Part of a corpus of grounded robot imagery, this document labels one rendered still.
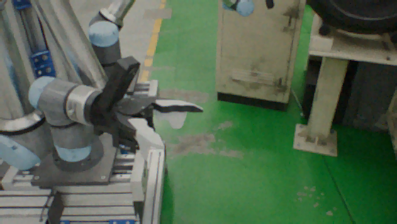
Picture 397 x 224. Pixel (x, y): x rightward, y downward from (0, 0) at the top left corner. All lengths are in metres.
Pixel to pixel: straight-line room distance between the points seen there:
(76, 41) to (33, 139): 0.25
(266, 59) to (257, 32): 0.20
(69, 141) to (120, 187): 0.35
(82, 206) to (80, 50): 0.56
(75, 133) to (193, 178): 1.29
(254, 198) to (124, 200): 0.95
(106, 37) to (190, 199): 0.97
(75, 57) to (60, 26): 0.07
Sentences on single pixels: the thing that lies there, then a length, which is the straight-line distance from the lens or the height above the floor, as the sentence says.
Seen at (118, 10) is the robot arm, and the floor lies 0.98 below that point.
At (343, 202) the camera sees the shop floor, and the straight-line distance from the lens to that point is 2.01.
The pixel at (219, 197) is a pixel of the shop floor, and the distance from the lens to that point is 1.89.
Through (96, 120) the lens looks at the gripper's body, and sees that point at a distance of 0.68.
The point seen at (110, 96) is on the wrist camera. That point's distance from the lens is 0.63.
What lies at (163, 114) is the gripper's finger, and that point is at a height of 1.04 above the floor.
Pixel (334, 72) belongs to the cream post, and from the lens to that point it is 2.04.
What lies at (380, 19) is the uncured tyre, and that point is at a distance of 1.52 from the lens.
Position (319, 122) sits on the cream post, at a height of 0.19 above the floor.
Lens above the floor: 1.41
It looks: 35 degrees down
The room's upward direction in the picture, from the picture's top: straight up
